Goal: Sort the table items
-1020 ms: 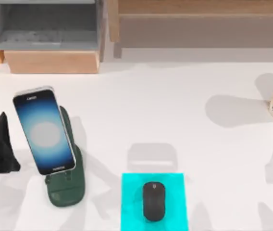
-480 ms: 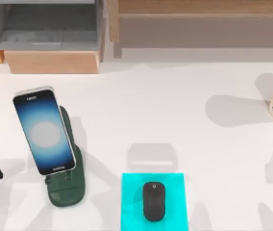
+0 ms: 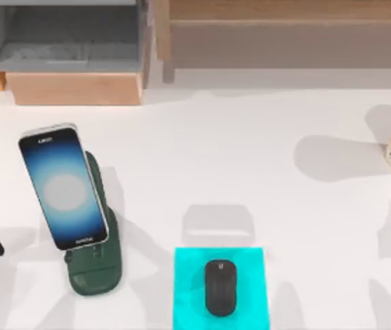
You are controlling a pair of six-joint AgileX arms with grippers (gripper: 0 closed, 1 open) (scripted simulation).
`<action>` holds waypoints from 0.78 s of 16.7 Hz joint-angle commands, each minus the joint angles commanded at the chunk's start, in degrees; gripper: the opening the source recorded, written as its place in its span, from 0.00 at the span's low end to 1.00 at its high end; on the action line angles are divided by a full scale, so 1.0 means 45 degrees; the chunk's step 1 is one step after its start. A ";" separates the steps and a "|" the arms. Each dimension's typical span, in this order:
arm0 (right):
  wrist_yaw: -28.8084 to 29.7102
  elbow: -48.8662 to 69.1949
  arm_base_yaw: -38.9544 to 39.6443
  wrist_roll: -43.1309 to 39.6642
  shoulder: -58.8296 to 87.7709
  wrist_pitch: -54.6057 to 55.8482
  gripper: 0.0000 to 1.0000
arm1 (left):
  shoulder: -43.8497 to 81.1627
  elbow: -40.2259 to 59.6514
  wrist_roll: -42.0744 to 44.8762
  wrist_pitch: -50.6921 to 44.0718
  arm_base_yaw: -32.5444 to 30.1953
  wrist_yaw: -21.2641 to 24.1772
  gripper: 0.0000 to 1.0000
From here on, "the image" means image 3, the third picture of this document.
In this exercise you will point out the turquoise mouse pad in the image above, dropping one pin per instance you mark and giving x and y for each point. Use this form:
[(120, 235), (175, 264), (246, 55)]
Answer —
[(185, 292)]

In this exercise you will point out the dark green phone stand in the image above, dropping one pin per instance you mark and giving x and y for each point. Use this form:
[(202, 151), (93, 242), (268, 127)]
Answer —
[(94, 264)]

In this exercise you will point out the smartphone with blue screen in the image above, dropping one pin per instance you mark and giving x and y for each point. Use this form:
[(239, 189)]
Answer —
[(63, 185)]

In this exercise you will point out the pale wooden drawer front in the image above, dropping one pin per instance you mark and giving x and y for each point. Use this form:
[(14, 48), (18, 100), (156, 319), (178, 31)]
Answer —
[(75, 87)]

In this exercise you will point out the black computer mouse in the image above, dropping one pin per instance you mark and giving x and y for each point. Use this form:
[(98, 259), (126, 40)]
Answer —
[(220, 282)]

